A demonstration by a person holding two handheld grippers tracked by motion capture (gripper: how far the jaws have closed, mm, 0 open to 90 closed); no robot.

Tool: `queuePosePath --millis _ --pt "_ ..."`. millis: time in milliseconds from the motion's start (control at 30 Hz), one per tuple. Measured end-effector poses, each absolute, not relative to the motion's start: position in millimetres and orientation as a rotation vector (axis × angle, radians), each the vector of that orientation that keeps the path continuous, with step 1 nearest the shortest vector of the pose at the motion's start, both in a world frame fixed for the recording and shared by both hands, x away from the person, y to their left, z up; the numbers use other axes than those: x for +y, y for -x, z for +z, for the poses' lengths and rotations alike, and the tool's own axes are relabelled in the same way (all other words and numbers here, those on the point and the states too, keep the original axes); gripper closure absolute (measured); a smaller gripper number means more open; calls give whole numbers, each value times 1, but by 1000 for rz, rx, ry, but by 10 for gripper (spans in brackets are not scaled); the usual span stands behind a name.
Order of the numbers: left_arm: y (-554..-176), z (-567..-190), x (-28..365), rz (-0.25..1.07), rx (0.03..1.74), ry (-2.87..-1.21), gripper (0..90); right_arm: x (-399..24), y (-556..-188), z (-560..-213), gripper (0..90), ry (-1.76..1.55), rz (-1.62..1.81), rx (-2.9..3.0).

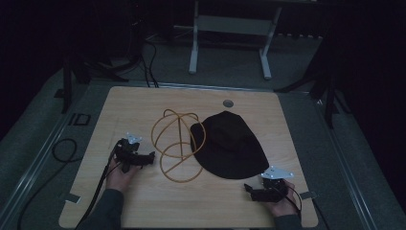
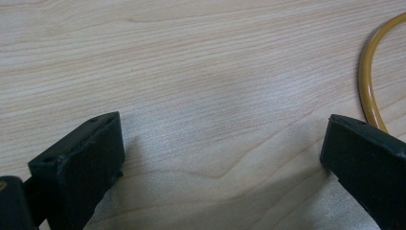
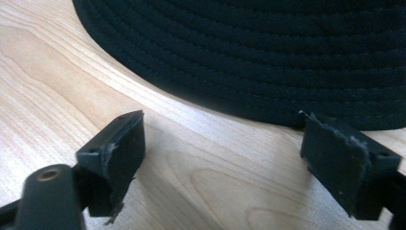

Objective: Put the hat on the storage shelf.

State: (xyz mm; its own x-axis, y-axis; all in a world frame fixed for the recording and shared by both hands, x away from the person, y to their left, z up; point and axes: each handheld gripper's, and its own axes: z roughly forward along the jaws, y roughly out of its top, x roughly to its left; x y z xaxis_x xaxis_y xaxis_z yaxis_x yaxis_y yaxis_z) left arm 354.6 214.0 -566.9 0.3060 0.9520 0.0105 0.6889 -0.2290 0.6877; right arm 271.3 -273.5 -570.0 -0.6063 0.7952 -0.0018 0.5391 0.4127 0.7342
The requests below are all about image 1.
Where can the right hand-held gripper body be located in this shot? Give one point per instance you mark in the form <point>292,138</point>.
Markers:
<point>274,188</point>

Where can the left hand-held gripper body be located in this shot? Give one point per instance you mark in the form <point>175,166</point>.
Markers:
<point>127,151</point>

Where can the black bucket hat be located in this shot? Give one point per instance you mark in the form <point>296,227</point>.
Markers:
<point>228,145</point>

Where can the person's right hand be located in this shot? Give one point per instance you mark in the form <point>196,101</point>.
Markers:
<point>283,206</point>

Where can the person's left hand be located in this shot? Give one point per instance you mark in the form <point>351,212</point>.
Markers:
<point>118,177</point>

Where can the grey tape piece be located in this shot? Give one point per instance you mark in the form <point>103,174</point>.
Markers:
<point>308,195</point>

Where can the black tripod stand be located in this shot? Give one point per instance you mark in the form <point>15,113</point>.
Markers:
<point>328,92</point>
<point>68,89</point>

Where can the grey table grommet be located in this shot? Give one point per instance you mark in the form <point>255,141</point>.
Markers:
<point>228,103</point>

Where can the white metal stand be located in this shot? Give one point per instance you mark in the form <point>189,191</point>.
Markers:
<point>230,26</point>

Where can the metal floor rail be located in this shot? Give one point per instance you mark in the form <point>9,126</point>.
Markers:
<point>346,163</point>
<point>35,172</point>

